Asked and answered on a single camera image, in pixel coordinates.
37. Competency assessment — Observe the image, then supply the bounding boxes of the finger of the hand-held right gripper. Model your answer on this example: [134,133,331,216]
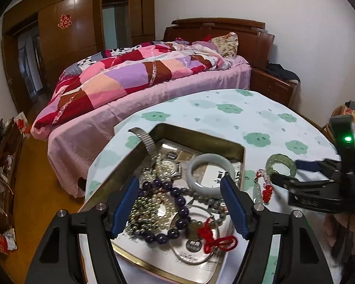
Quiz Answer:
[294,157,344,174]
[269,172,344,214]

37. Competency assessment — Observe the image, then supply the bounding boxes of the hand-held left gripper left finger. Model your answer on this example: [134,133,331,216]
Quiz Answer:
[25,175,140,284]

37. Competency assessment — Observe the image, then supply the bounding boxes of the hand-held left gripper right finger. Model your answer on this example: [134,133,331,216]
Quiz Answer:
[220,174,333,284]

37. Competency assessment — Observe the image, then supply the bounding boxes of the green jade bangle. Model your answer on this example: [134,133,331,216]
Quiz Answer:
[266,153,298,178]

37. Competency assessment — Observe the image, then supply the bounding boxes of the pale jade bangle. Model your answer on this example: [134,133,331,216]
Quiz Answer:
[186,153,236,197]

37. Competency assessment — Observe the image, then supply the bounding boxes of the gold metal tin box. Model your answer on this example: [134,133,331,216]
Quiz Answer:
[78,123,246,284]

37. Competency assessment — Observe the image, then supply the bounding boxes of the red bead jade pendant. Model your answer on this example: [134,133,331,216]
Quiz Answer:
[254,169,274,205]

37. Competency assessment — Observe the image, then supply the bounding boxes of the red knot coin pendant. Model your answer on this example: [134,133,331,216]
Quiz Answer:
[185,217,239,255]

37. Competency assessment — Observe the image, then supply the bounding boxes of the metal band wristwatch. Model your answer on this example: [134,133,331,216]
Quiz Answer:
[128,127,183,181]

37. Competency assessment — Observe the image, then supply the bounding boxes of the thin silver bangle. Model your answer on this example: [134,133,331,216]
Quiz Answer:
[169,204,226,266]

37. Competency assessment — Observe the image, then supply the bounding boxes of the wooden bed with pink sheet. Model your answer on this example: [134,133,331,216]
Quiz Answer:
[31,18,275,198]

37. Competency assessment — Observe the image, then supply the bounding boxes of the wooden nightstand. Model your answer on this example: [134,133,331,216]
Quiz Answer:
[250,67,299,107]

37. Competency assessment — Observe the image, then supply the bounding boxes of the dark clothes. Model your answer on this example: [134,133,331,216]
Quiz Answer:
[266,63,301,84]

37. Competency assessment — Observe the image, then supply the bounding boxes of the cluttered cardboard box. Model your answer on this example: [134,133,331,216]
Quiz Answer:
[0,115,25,255]

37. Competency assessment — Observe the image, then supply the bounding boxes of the patchwork quilt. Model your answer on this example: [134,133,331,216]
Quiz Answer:
[32,41,213,131]

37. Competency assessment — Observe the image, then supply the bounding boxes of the red white paper bag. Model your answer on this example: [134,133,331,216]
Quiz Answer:
[14,111,33,138]

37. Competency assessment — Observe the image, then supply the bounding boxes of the floral pillow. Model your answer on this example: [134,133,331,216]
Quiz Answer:
[211,32,240,57]

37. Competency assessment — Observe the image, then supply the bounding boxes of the white pink floral blanket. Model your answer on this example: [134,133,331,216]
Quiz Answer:
[172,39,235,71]

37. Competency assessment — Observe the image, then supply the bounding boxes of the brown wooden wardrobe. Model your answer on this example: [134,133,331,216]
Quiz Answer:
[1,0,156,105]

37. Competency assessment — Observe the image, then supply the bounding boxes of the red paper decoration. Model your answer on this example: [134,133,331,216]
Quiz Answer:
[58,14,72,29]

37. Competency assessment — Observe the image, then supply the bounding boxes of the grey green bead bracelet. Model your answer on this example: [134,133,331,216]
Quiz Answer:
[183,189,230,228]

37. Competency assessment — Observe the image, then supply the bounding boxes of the pearl necklace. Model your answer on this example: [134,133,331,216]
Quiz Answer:
[126,151,182,238]

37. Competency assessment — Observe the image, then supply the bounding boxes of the purple bead bracelet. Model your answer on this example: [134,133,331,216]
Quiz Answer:
[138,177,191,243]

